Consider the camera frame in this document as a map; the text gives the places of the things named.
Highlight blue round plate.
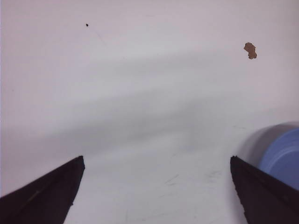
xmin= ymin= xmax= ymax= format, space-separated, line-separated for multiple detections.
xmin=258 ymin=128 xmax=299 ymax=190

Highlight small brown table mark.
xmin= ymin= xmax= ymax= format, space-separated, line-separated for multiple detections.
xmin=243 ymin=42 xmax=257 ymax=59

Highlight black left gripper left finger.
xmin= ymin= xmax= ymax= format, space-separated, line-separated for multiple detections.
xmin=0 ymin=156 xmax=84 ymax=224

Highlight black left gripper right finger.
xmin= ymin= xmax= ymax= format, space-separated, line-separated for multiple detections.
xmin=230 ymin=156 xmax=299 ymax=224

